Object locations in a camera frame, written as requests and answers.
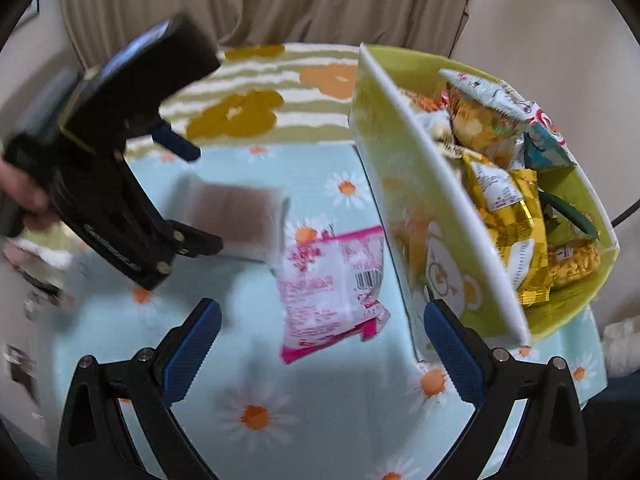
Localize person's left hand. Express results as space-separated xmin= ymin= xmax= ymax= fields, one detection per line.
xmin=0 ymin=157 xmax=53 ymax=237

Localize dark green snack packet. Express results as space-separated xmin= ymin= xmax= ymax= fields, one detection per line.
xmin=539 ymin=189 xmax=601 ymax=239

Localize yellow foil snack packet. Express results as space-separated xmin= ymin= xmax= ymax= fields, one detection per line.
xmin=462 ymin=152 xmax=555 ymax=307

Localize green white chip packet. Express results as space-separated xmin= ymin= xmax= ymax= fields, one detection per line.
xmin=440 ymin=67 xmax=532 ymax=155

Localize beige curtain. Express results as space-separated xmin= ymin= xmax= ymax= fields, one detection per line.
xmin=56 ymin=0 xmax=482 ymax=63

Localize light blue daisy tablecloth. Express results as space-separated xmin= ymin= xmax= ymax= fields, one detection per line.
xmin=47 ymin=142 xmax=610 ymax=480

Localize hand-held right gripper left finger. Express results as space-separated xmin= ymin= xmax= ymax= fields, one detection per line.
xmin=57 ymin=298 xmax=223 ymax=480

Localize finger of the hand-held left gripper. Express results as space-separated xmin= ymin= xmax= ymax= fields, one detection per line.
xmin=151 ymin=119 xmax=202 ymax=164
xmin=59 ymin=152 xmax=224 ymax=292

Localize brown grey snack packet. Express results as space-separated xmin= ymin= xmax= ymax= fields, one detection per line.
xmin=172 ymin=177 xmax=292 ymax=264

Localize small white snack packet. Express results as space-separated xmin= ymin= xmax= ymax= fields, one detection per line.
xmin=417 ymin=109 xmax=467 ymax=157

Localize black cable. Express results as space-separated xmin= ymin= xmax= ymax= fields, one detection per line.
xmin=610 ymin=199 xmax=640 ymax=232

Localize pink striped snack packet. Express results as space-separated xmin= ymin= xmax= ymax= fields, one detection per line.
xmin=272 ymin=226 xmax=392 ymax=365

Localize white cloth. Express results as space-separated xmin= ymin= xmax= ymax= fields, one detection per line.
xmin=601 ymin=316 xmax=640 ymax=377

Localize red white round-logo snack packet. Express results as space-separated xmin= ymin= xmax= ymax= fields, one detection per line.
xmin=521 ymin=101 xmax=577 ymax=172

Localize striped floral blanket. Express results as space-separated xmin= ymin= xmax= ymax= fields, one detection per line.
xmin=125 ymin=42 xmax=362 ymax=150

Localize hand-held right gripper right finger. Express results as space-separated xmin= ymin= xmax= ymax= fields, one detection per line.
xmin=422 ymin=298 xmax=588 ymax=480

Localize clear orange crisps packet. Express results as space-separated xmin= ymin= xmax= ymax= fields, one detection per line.
xmin=546 ymin=240 xmax=602 ymax=289

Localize yellow-green storage box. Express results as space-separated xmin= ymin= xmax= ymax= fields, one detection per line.
xmin=348 ymin=44 xmax=621 ymax=363

